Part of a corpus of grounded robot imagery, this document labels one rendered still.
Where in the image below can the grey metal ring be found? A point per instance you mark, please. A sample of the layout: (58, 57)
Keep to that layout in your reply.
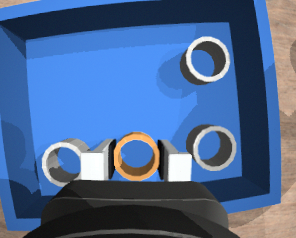
(51, 167)
(219, 53)
(225, 154)

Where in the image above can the blue crate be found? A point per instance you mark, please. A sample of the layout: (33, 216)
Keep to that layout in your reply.
(100, 69)

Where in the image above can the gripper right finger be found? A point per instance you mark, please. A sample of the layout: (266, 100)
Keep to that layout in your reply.
(178, 163)

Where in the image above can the bronze bushing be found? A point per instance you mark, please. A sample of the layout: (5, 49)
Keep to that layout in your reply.
(136, 173)

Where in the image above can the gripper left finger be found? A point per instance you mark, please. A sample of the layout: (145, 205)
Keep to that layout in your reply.
(99, 163)

